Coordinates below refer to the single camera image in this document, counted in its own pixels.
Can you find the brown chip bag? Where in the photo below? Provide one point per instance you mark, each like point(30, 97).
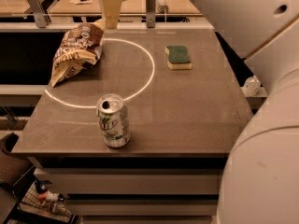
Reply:
point(80, 49)

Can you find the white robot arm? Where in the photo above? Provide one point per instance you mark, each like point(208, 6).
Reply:
point(260, 182)

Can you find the white power strip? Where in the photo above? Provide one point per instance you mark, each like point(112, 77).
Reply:
point(161, 6)

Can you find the green yellow sponge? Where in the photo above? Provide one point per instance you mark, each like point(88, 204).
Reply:
point(178, 57)

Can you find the green soda can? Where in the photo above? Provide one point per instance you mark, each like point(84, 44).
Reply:
point(113, 120)

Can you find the clear sanitizer bottle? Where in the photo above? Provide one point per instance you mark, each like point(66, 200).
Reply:
point(251, 86)

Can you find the grey drawer cabinet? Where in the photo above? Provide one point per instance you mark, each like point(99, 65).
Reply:
point(184, 189)

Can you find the brown chair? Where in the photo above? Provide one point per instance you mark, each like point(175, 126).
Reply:
point(11, 167)

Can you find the metal post bracket middle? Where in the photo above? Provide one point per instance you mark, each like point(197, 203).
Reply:
point(150, 13)

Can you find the metal post bracket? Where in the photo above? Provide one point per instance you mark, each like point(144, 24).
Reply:
point(150, 13)
point(41, 17)

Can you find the metal post bracket left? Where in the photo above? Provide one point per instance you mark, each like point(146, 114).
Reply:
point(41, 17)

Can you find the wire basket with bottles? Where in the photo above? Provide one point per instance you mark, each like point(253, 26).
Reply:
point(38, 196)

